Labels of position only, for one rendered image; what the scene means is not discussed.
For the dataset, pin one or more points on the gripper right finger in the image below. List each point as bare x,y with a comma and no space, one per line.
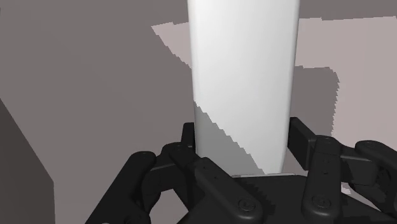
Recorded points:
322,173

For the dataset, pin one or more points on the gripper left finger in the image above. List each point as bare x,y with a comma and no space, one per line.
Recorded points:
214,183

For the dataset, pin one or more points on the tall white tapered cup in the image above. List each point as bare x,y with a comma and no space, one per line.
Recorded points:
242,77

